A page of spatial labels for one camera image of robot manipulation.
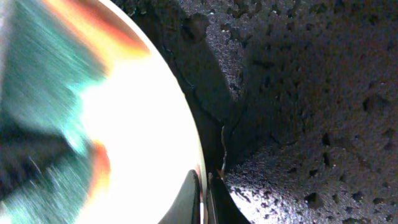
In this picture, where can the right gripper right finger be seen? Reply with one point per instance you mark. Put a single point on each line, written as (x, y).
(211, 206)

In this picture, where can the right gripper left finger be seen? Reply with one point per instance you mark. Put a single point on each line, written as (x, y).
(186, 207)

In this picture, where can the light blue plate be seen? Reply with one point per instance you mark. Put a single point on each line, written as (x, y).
(160, 142)

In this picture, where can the green yellow sponge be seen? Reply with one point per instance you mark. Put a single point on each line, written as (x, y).
(65, 66)

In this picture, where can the round black serving tray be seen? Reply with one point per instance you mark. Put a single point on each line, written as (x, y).
(296, 102)

